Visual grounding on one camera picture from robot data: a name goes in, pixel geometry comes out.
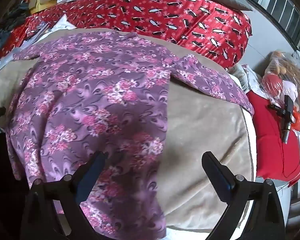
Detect red patterned quilt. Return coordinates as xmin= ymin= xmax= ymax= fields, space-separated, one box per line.
xmin=0 ymin=0 xmax=252 ymax=69

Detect white paper sheets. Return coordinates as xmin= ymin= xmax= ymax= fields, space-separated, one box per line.
xmin=27 ymin=15 xmax=75 ymax=46

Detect plastic bag with plush toys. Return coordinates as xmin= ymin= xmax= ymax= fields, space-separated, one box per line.
xmin=261 ymin=50 xmax=300 ymax=110

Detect orange plastic item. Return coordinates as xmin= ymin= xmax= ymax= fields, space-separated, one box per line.
xmin=291 ymin=107 xmax=300 ymax=130

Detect window railing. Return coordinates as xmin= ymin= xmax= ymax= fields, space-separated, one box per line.
xmin=250 ymin=0 xmax=300 ymax=53

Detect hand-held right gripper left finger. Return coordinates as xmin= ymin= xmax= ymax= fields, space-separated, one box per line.
xmin=21 ymin=151 xmax=109 ymax=240

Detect black metal tool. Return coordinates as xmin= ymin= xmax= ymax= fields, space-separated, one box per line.
xmin=267 ymin=95 xmax=295 ymax=144

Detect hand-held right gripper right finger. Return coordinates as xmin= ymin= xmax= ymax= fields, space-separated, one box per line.
xmin=201 ymin=151 xmax=289 ymax=240

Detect purple floral shirt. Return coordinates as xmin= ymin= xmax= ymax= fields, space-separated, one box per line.
xmin=6 ymin=31 xmax=255 ymax=240

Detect beige plush blanket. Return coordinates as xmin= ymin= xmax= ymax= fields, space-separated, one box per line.
xmin=0 ymin=27 xmax=253 ymax=233

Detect pile of dark clothes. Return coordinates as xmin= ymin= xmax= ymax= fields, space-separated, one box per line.
xmin=0 ymin=0 xmax=38 ymax=55

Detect red cloth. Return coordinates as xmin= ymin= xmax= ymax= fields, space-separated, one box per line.
xmin=245 ymin=90 xmax=300 ymax=180

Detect white printed cloth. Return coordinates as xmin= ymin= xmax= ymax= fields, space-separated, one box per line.
xmin=230 ymin=64 xmax=260 ymax=93

